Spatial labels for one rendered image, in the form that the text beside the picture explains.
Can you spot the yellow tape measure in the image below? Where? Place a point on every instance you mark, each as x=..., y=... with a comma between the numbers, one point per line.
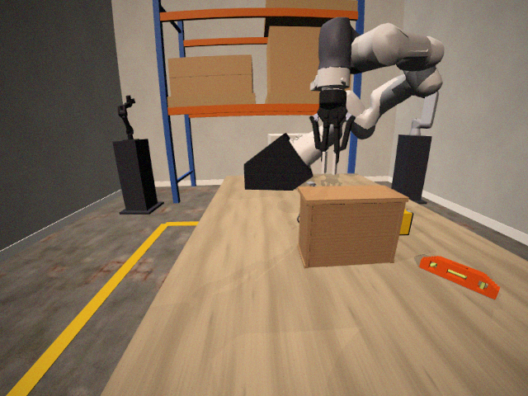
x=406, y=223

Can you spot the orange torpedo spirit level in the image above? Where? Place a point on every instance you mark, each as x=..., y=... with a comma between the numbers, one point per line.
x=461, y=275

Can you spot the brown wooden cabinet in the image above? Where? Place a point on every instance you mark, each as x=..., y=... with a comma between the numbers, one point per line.
x=349, y=225

